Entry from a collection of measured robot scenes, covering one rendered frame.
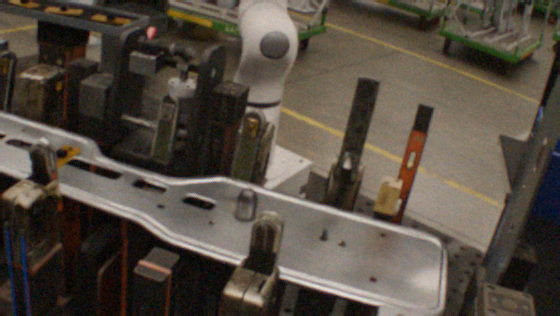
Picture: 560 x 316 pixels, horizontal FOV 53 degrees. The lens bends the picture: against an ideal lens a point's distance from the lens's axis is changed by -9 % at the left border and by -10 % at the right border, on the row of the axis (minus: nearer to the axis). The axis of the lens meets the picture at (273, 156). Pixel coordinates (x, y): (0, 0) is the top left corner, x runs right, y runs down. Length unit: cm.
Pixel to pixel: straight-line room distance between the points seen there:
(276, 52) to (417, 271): 61
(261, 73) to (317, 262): 61
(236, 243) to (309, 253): 11
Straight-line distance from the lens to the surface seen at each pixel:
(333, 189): 104
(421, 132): 100
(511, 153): 143
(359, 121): 101
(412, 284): 89
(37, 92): 121
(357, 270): 88
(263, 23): 131
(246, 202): 92
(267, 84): 140
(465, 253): 163
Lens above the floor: 149
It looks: 25 degrees down
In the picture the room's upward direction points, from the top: 11 degrees clockwise
